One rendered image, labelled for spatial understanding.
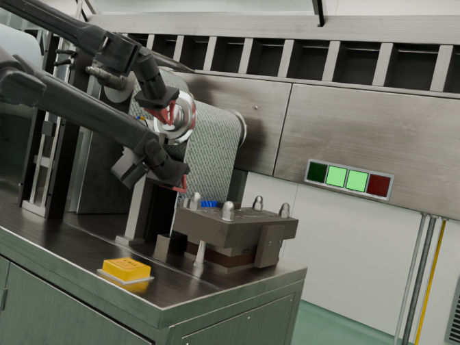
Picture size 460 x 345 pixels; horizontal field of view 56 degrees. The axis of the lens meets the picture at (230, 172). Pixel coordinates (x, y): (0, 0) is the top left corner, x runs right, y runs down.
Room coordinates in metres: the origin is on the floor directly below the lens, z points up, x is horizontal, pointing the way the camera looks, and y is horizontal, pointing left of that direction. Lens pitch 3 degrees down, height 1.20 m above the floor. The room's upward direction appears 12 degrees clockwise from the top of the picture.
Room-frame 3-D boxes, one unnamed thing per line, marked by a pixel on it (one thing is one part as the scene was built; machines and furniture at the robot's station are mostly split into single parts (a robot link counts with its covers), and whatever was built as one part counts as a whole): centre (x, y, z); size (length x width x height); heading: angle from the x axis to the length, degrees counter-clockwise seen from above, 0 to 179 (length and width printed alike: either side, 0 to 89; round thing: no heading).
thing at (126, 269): (0.88, 0.17, 0.91); 0.07 x 0.07 x 0.02; 57
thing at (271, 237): (1.16, -0.15, 0.96); 0.10 x 0.03 x 0.11; 147
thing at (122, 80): (1.28, 0.40, 1.33); 0.06 x 0.06 x 0.06; 57
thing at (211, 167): (1.23, 0.06, 1.11); 0.23 x 0.01 x 0.18; 147
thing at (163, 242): (1.24, 0.06, 0.92); 0.28 x 0.04 x 0.04; 147
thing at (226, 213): (1.04, -0.01, 1.05); 0.04 x 0.04 x 0.04
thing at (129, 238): (1.15, 0.23, 1.05); 0.06 x 0.05 x 0.31; 147
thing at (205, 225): (1.20, -0.06, 1.00); 0.40 x 0.16 x 0.06; 147
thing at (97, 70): (1.23, 0.43, 1.33); 0.06 x 0.03 x 0.03; 147
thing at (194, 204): (1.09, 0.07, 1.05); 0.04 x 0.04 x 0.04
